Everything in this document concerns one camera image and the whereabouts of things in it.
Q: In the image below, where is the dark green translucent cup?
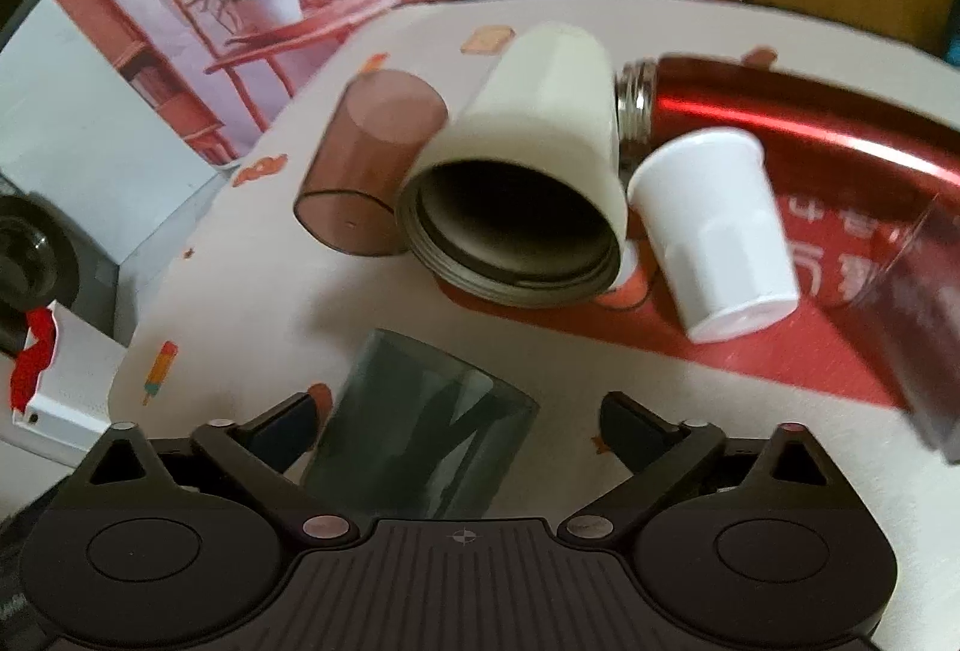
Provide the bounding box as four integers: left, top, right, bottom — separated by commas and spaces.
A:
301, 329, 539, 529

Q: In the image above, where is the small white plastic cup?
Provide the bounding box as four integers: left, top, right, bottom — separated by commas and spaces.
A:
626, 128, 800, 344

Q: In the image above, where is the cream steel thermos cup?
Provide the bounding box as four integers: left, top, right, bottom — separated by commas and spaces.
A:
395, 24, 628, 308

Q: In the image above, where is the dark maroon translucent cup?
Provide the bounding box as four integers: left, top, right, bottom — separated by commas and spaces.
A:
833, 201, 958, 464

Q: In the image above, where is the brown translucent plastic cup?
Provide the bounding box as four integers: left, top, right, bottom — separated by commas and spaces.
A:
293, 69, 448, 256

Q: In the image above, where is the white box with red mark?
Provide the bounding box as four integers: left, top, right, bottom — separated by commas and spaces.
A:
2, 302, 125, 467

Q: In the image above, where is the dark round appliance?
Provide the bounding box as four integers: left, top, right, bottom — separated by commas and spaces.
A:
0, 196, 80, 358

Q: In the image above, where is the red metallic thermos bottle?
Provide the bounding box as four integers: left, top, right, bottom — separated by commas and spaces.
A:
615, 55, 958, 303

